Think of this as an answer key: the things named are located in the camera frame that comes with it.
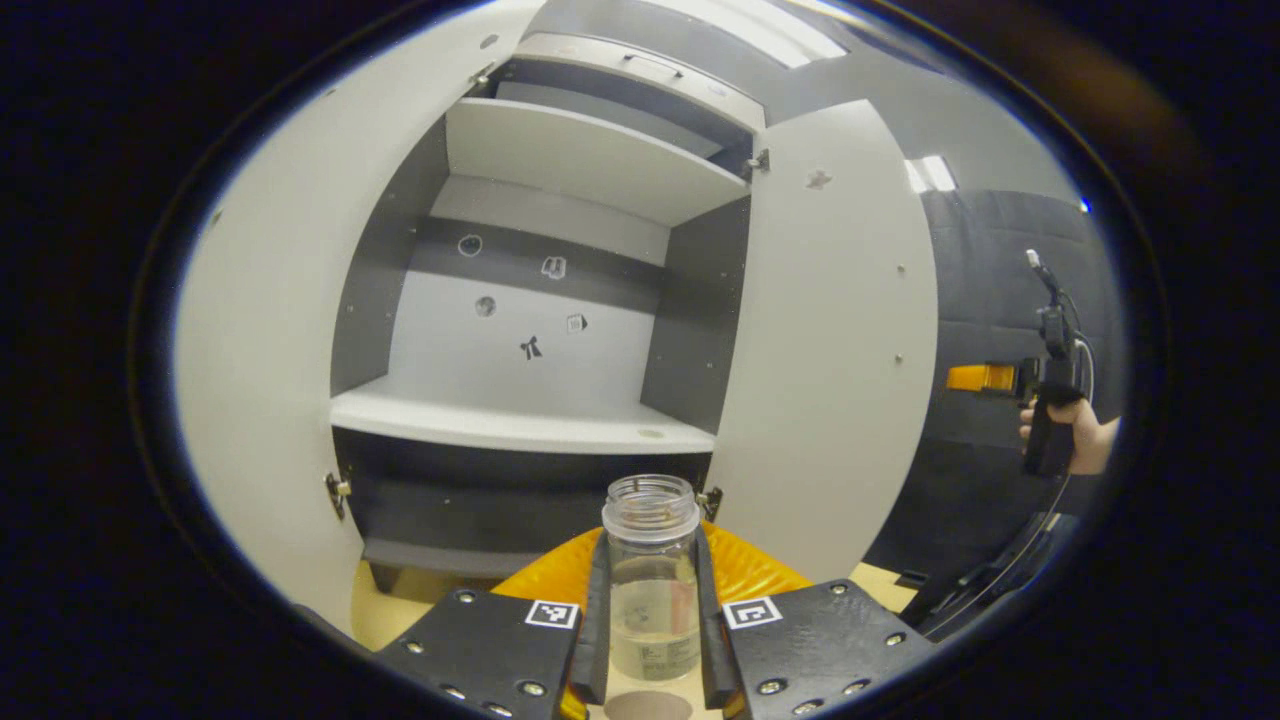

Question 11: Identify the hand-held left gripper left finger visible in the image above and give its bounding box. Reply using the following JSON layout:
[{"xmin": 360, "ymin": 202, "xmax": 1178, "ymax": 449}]
[{"xmin": 375, "ymin": 527, "xmax": 614, "ymax": 720}]

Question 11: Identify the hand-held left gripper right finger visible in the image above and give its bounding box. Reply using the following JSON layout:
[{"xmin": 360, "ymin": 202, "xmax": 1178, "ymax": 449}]
[{"xmin": 695, "ymin": 524, "xmax": 937, "ymax": 720}]

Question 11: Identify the round brown coaster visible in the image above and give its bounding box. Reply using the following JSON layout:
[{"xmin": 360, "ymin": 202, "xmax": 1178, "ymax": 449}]
[{"xmin": 603, "ymin": 690, "xmax": 694, "ymax": 720}]

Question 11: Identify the clear glass bottle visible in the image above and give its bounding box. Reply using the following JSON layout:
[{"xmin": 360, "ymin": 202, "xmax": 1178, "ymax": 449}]
[{"xmin": 600, "ymin": 474, "xmax": 704, "ymax": 683}]

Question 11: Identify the white cabinet door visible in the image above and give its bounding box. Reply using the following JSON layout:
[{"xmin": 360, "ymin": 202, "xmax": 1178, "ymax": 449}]
[
  {"xmin": 175, "ymin": 0, "xmax": 546, "ymax": 641},
  {"xmin": 705, "ymin": 98, "xmax": 941, "ymax": 586}
]

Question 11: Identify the white and grey cabinet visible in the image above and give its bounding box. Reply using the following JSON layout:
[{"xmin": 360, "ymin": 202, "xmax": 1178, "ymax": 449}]
[{"xmin": 328, "ymin": 32, "xmax": 769, "ymax": 596}]

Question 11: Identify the white cabinet shelf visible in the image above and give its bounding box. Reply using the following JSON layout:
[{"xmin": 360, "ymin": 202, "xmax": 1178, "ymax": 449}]
[
  {"xmin": 330, "ymin": 375, "xmax": 717, "ymax": 456},
  {"xmin": 445, "ymin": 97, "xmax": 751, "ymax": 228}
]

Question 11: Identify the black quilted cloth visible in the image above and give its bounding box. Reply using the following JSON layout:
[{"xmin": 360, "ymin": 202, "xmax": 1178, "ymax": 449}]
[{"xmin": 865, "ymin": 190, "xmax": 1126, "ymax": 601}]

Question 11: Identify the small ceiling light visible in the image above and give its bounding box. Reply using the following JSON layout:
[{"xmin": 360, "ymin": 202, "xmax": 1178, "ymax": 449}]
[{"xmin": 905, "ymin": 155, "xmax": 958, "ymax": 194}]

